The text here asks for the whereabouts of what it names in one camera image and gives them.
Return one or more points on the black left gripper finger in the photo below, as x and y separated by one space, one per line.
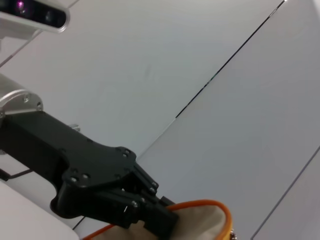
150 217
150 185

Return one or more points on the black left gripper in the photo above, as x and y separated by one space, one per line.
62 150

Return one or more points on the beige food bag orange trim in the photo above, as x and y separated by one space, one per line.
200 220

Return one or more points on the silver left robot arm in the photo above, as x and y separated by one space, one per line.
17 97

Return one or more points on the small metal zipper pull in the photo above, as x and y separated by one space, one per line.
234 235

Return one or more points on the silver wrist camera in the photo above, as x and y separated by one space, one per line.
32 17

